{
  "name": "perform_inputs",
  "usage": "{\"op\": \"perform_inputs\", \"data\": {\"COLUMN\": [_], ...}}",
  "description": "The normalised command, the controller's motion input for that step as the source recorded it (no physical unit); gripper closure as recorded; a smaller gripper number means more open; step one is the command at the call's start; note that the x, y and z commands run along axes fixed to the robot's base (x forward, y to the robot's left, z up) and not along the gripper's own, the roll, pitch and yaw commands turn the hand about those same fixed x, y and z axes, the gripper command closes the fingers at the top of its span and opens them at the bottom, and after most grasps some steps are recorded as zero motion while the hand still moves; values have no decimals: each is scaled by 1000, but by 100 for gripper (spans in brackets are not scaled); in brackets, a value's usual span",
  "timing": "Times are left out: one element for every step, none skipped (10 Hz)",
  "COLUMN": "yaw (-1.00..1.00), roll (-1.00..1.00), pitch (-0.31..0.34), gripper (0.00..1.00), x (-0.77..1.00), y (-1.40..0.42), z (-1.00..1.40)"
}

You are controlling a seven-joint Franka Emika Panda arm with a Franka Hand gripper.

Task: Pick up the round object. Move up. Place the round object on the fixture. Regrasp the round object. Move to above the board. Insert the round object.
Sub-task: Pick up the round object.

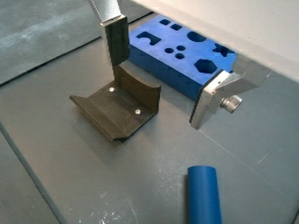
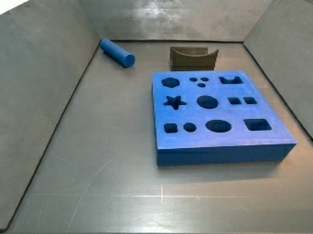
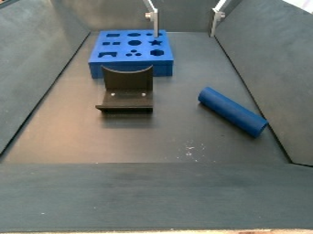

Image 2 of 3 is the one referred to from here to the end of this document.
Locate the dark curved cradle holder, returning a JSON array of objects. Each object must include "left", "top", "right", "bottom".
[{"left": 170, "top": 47, "right": 220, "bottom": 71}]

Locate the blue cylinder peg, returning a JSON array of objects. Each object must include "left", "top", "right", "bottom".
[{"left": 101, "top": 38, "right": 136, "bottom": 68}]

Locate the blue shape sorter block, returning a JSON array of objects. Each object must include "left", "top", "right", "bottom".
[{"left": 152, "top": 70, "right": 296, "bottom": 165}]

